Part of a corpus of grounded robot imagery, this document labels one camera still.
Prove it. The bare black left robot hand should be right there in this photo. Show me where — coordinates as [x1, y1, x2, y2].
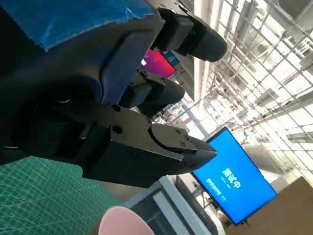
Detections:
[0, 0, 228, 189]

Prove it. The pink bowl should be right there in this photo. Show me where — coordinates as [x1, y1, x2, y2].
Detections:
[97, 205, 156, 235]

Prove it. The pink monitor screen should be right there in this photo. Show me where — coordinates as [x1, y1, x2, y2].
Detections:
[140, 48, 177, 79]

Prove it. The green cutting mat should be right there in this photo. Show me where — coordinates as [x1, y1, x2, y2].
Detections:
[0, 156, 123, 235]

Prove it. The blue monitor screen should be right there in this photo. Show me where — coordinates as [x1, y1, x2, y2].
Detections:
[192, 127, 278, 226]

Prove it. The cardboard box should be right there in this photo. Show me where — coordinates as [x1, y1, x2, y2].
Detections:
[226, 176, 313, 235]

